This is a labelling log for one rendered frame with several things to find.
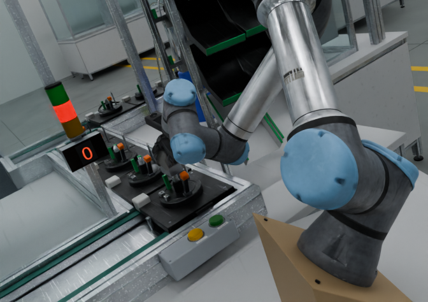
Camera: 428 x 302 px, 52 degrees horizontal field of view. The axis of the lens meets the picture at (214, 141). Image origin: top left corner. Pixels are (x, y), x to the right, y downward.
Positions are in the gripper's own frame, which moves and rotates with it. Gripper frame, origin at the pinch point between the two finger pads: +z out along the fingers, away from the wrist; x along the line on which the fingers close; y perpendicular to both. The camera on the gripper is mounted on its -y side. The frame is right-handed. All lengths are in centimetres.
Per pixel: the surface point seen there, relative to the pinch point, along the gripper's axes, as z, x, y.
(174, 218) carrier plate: 3.0, -8.1, 16.6
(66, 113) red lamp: -10.3, -19.4, -21.9
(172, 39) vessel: 39, 54, -69
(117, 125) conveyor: 93, 24, -72
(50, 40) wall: 727, 221, -745
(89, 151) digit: -1.2, -18.1, -13.0
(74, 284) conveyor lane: 12.5, -39.2, 14.4
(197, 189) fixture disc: 4.2, 3.1, 12.5
